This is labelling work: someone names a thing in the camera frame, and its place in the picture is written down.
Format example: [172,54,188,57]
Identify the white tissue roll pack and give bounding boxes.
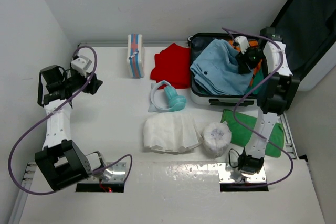
[202,122,232,157]

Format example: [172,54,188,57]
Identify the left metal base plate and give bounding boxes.
[80,162,127,184]

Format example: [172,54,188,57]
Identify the metal base plate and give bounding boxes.
[217,162,267,184]
[80,162,127,184]

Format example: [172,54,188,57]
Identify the open grey suitcase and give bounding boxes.
[188,0,335,107]

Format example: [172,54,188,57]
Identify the orange patterned cloth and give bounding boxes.
[229,40,263,88]

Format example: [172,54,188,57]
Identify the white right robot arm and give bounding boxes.
[237,27,300,176]

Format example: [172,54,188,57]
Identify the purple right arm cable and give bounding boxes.
[222,27,294,189]

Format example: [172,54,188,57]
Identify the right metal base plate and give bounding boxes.
[217,162,267,184]

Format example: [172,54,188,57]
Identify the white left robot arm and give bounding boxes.
[35,59,106,191]

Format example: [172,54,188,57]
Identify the white pleated skirt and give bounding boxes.
[143,112,202,154]

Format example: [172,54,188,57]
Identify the green Guess t-shirt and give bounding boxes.
[194,67,264,95]

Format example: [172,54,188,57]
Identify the striped white wipes box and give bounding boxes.
[126,34,144,78]

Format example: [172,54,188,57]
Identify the light blue shirt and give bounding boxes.
[190,39,253,96]

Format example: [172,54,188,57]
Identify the teal headphones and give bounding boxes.
[148,80,186,113]

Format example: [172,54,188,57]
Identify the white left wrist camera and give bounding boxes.
[70,56,92,77]

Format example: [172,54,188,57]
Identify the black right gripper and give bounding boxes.
[236,46,267,74]

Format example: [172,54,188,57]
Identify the red cloth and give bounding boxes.
[150,43,191,89]

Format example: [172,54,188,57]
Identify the green towel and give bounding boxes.
[221,109,285,158]

